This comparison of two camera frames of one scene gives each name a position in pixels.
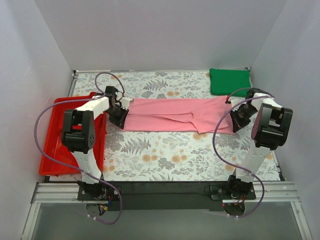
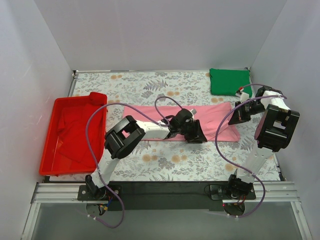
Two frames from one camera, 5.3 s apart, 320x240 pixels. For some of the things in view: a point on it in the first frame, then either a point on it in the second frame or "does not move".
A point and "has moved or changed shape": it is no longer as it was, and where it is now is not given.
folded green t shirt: (224, 81) does not move
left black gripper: (117, 113) to (194, 131)
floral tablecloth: (137, 156) does not move
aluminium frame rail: (265, 193) does not move
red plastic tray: (57, 158) does not move
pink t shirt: (208, 114) has moved or changed shape
